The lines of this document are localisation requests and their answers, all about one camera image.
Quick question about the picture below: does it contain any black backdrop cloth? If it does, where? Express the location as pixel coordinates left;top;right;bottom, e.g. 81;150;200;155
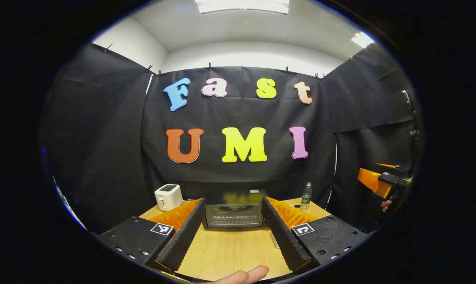
39;43;422;235

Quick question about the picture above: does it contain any large ceiling light panel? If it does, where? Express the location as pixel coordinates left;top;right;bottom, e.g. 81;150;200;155
194;0;290;15

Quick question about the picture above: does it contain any white toaster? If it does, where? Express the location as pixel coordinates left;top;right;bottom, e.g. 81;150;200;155
155;184;184;211

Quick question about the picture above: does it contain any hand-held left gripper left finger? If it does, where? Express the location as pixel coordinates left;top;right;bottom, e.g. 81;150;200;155
98;198;206;273

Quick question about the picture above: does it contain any small ceiling light panel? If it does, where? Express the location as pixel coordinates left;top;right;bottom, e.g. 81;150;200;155
351;32;375;49

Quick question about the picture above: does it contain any clear water bottle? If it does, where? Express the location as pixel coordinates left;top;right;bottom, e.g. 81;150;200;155
301;182;313;210

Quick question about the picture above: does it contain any black electric oven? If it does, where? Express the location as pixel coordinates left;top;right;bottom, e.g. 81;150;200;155
202;189;270;230

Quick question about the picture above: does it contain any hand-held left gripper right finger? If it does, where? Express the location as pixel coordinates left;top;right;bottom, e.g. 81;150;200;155
261;196;371;273

